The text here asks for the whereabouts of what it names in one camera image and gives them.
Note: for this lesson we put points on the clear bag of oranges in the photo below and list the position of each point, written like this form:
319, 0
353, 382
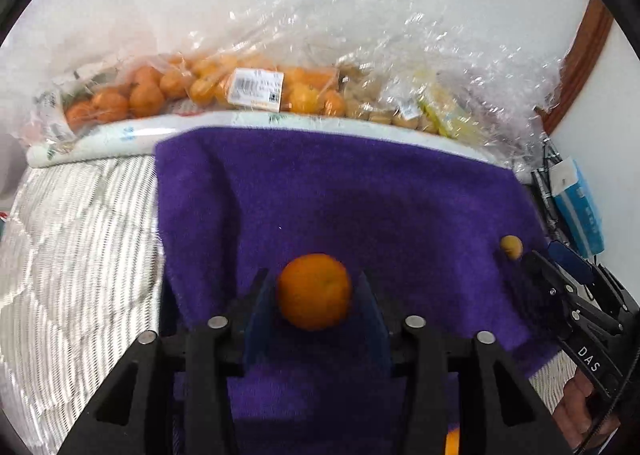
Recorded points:
92, 65

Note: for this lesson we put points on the person's right hand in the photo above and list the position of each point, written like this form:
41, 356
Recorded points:
571, 414

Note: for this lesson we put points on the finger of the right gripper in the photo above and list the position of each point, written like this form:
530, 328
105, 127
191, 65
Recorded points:
573, 264

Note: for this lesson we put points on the striped quilted mattress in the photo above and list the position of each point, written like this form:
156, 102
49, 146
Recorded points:
81, 276

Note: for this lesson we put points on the clear bag of mixed fruit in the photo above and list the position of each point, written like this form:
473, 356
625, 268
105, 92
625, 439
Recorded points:
467, 86

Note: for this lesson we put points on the brown wooden door frame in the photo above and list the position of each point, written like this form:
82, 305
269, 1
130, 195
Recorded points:
579, 62

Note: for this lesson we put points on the large orange top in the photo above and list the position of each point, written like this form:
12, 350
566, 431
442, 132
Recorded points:
314, 292

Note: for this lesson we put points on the purple towel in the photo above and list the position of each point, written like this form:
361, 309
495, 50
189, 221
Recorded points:
425, 225

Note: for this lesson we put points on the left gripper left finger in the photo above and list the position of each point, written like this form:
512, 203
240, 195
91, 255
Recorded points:
133, 410

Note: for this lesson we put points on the orange front large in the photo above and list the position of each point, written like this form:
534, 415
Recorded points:
452, 445

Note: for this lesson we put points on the small green-brown fruit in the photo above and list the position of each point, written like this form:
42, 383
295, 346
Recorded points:
512, 247

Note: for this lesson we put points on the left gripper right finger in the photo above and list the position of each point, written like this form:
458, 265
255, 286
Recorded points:
471, 383

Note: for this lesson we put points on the rolled white paper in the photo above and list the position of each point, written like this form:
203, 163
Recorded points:
139, 137

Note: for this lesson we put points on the blue tissue pack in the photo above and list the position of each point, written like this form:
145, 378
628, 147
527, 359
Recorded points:
572, 196

